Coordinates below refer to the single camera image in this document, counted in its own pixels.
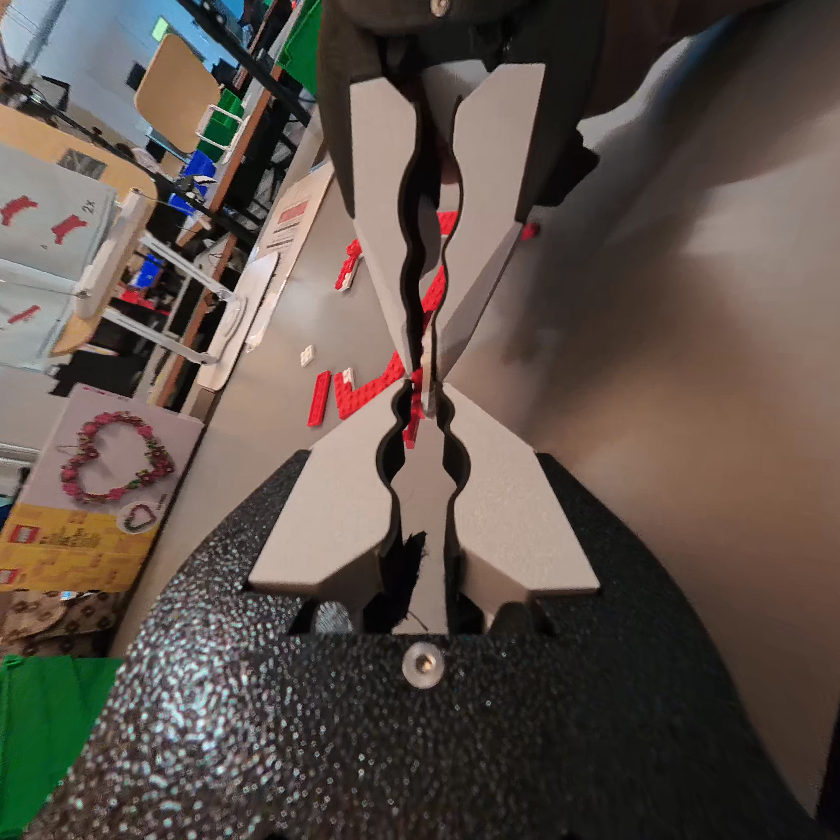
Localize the instruction sheet on white stand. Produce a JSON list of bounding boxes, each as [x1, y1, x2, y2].
[[0, 104, 160, 357]]

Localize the wooden chair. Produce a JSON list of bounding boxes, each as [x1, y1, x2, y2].
[[133, 31, 223, 157]]

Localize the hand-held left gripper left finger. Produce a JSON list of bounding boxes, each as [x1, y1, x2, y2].
[[248, 379, 414, 632]]

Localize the green cloth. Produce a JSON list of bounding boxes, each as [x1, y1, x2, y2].
[[0, 654, 124, 840]]

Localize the green bin in wire basket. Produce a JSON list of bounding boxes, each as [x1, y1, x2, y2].
[[196, 87, 248, 166]]

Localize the row of green bins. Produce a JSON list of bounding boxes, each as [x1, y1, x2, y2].
[[274, 0, 324, 101]]

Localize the red and white curved lego piece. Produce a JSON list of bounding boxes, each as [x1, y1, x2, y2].
[[333, 236, 364, 292]]

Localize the printed paper sheet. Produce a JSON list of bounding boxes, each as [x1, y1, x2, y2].
[[258, 163, 337, 258]]

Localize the long wooden workbench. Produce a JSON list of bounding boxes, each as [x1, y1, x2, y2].
[[150, 62, 280, 409]]

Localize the blue storage bins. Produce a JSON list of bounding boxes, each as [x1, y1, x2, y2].
[[166, 150, 216, 219]]

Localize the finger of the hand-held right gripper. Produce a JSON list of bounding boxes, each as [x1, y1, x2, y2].
[[432, 62, 547, 383], [350, 76, 422, 382]]

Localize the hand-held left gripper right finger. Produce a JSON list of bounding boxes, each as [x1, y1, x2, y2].
[[433, 382, 602, 632]]

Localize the long red lego plate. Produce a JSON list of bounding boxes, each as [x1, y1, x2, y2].
[[307, 369, 333, 429]]

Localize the white book stand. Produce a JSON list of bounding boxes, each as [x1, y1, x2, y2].
[[74, 188, 282, 393]]

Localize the brown patterned cloth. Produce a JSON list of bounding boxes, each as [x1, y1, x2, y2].
[[0, 589, 127, 658]]

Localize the person's right forearm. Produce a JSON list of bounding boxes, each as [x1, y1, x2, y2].
[[577, 0, 788, 126]]

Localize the lego box with heart picture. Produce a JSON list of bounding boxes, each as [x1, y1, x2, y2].
[[0, 382, 206, 593]]

